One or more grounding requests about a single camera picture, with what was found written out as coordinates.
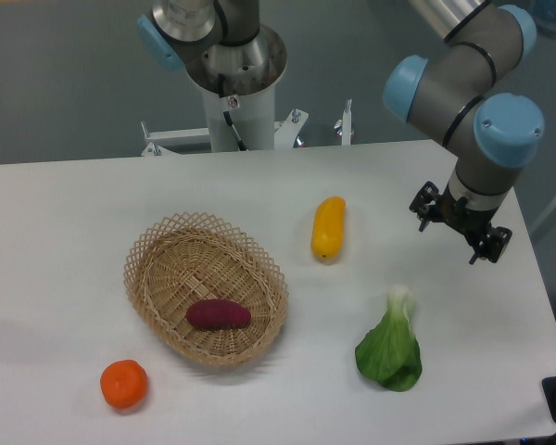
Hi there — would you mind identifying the blue object top right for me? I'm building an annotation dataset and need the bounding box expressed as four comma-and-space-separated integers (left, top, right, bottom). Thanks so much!
530, 0, 556, 38

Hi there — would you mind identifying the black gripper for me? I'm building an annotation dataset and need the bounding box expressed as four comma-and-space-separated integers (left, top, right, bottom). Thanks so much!
409, 181, 512, 264

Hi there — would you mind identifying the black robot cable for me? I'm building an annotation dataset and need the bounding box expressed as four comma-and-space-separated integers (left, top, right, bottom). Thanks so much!
216, 72, 250, 152

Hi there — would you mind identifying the white metal base frame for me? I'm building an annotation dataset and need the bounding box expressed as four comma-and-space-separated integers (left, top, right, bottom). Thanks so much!
141, 98, 355, 157

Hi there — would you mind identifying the woven wicker basket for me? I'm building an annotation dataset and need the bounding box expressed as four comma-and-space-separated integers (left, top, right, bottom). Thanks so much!
124, 213, 288, 368

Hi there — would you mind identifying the yellow mango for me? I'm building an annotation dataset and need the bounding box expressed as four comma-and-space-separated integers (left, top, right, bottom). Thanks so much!
310, 196, 347, 261

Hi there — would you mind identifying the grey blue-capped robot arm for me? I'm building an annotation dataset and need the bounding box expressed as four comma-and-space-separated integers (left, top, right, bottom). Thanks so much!
137, 1, 545, 262

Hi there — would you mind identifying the purple sweet potato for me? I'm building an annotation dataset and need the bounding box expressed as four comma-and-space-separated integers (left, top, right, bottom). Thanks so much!
185, 299, 251, 330

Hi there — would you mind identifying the orange tangerine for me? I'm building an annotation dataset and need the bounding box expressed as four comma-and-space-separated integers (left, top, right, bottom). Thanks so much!
99, 360, 148, 410

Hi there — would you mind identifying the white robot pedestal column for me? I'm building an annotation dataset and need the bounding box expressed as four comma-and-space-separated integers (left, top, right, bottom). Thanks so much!
201, 86, 275, 152

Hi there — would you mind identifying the green bok choy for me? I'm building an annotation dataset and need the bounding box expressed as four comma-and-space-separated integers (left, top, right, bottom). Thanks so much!
355, 285, 423, 392

